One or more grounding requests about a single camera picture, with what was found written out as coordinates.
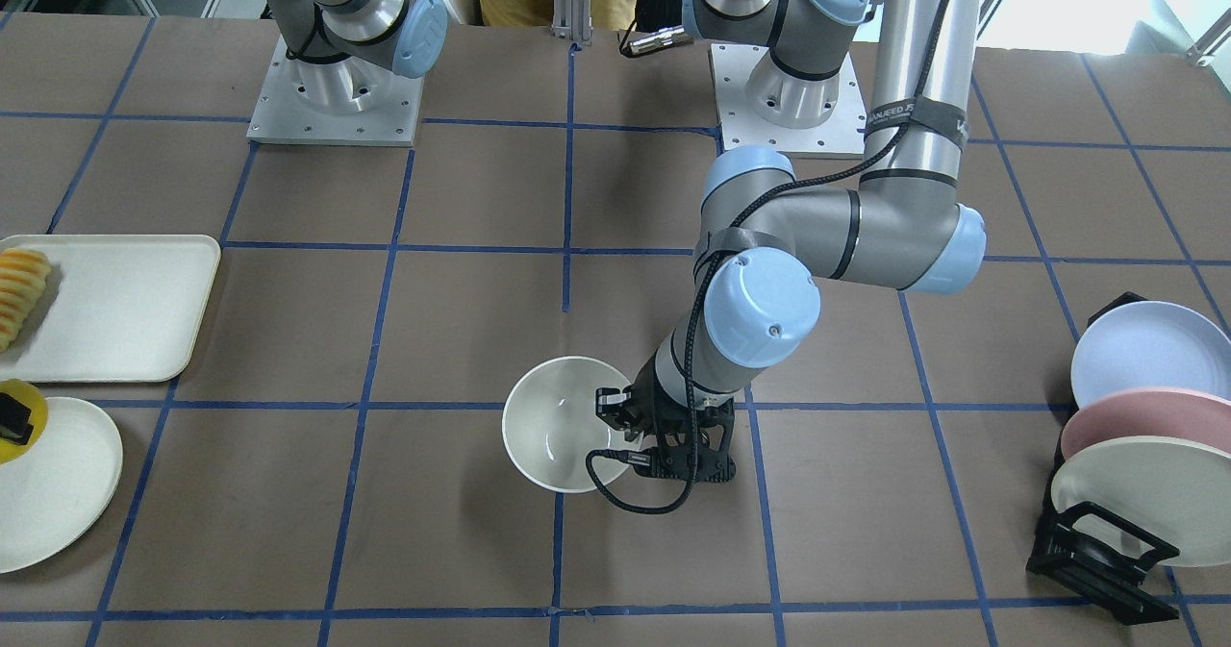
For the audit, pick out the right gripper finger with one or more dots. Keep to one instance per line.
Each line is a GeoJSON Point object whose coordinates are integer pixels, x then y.
{"type": "Point", "coordinates": [17, 422]}

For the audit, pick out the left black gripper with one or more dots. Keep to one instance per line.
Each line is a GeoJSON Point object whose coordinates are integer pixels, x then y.
{"type": "Point", "coordinates": [646, 417]}

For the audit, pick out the yellow lemon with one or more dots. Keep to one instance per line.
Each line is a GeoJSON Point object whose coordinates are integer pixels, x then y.
{"type": "Point", "coordinates": [30, 396]}

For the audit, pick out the white ceramic bowl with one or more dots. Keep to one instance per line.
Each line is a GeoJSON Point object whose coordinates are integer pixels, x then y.
{"type": "Point", "coordinates": [550, 423]}

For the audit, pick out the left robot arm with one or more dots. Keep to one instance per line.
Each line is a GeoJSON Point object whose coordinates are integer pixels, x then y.
{"type": "Point", "coordinates": [766, 238]}

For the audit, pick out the cream round plate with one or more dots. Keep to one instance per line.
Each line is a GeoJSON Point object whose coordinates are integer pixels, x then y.
{"type": "Point", "coordinates": [53, 494]}

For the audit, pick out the cream rectangular tray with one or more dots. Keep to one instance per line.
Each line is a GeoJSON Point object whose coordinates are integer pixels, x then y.
{"type": "Point", "coordinates": [117, 308]}

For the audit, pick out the pink plate in rack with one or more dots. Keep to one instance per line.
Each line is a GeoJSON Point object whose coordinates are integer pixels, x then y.
{"type": "Point", "coordinates": [1150, 411]}

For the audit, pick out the light blue plate in rack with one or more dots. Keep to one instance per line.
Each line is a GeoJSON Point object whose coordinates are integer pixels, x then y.
{"type": "Point", "coordinates": [1150, 344]}

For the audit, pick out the cream plate in rack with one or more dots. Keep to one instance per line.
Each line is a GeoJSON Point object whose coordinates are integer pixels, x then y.
{"type": "Point", "coordinates": [1173, 488]}

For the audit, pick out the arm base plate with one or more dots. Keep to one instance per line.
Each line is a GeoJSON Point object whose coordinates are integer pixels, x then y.
{"type": "Point", "coordinates": [347, 103]}
{"type": "Point", "coordinates": [759, 105]}

